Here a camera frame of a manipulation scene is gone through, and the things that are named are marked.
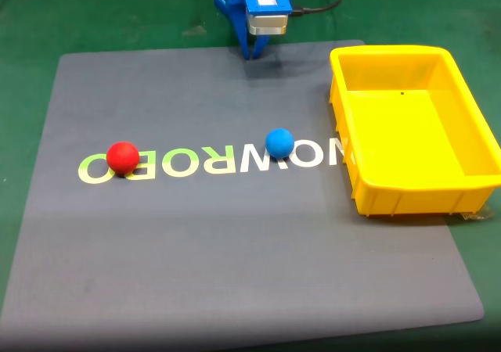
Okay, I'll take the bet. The grey printed mat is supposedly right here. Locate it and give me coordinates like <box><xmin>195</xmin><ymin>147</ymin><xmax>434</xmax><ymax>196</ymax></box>
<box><xmin>0</xmin><ymin>39</ymin><xmax>486</xmax><ymax>352</ymax></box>

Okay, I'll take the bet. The red ball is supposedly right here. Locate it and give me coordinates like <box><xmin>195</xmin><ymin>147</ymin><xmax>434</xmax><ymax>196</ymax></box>
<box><xmin>106</xmin><ymin>141</ymin><xmax>141</xmax><ymax>175</ymax></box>

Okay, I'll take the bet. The yellow plastic bin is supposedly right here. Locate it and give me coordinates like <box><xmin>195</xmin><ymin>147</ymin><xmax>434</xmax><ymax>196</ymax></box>
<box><xmin>329</xmin><ymin>44</ymin><xmax>501</xmax><ymax>217</ymax></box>

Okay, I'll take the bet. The blue ball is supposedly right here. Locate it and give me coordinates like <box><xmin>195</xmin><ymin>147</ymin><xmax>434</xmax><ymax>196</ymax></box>
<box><xmin>265</xmin><ymin>128</ymin><xmax>296</xmax><ymax>160</ymax></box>

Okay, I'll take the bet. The clear tape piece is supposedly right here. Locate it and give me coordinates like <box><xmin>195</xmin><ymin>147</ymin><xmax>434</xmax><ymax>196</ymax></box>
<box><xmin>460</xmin><ymin>205</ymin><xmax>496</xmax><ymax>222</ymax></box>

